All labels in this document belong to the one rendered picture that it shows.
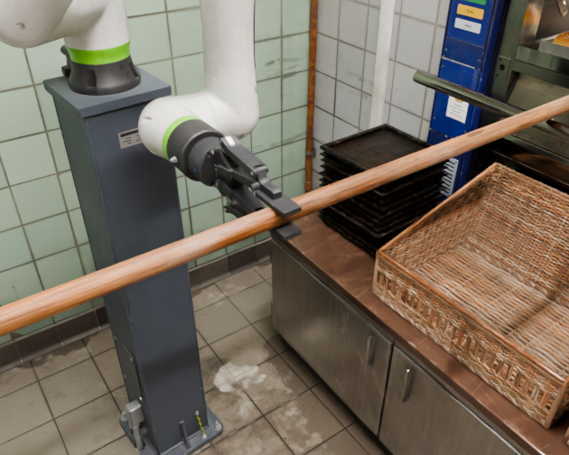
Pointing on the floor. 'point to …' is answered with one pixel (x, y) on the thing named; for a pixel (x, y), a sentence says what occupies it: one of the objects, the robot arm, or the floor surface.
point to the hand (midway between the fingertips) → (278, 212)
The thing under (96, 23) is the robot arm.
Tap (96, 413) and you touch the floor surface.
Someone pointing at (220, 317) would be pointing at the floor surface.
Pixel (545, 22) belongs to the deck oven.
